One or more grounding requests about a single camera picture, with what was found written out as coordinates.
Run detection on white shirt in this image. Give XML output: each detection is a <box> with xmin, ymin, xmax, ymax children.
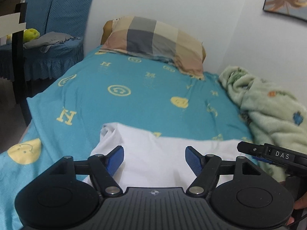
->
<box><xmin>78</xmin><ymin>122</ymin><xmax>253</xmax><ymax>189</ymax></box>

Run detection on plaid checkered pillow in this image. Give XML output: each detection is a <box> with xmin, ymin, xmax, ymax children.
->
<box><xmin>99</xmin><ymin>16</ymin><xmax>206</xmax><ymax>80</ymax></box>

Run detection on light green fleece blanket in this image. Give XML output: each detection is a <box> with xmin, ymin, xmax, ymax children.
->
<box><xmin>218</xmin><ymin>65</ymin><xmax>307</xmax><ymax>182</ymax></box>

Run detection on brown wooden headboard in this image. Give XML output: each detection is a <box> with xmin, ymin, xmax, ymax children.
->
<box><xmin>100</xmin><ymin>20</ymin><xmax>112</xmax><ymax>45</ymax></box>

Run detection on blue covered chair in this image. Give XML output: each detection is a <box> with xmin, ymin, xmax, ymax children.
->
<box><xmin>0</xmin><ymin>0</ymin><xmax>97</xmax><ymax>82</ymax></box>

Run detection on grey cloth on chair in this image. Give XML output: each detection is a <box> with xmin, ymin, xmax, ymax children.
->
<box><xmin>23</xmin><ymin>32</ymin><xmax>81</xmax><ymax>53</ymax></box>

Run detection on teal smiley bed sheet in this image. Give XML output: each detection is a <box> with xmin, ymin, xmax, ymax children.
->
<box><xmin>1</xmin><ymin>49</ymin><xmax>249</xmax><ymax>229</ymax></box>

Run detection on white top dark table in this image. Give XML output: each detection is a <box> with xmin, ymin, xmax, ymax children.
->
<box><xmin>0</xmin><ymin>2</ymin><xmax>33</xmax><ymax>127</ymax></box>

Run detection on person's hand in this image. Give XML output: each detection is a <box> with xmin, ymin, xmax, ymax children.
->
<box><xmin>294</xmin><ymin>193</ymin><xmax>307</xmax><ymax>210</ymax></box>

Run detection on yellow green plush toy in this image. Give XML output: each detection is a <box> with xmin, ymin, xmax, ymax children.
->
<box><xmin>6</xmin><ymin>28</ymin><xmax>40</xmax><ymax>44</ymax></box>

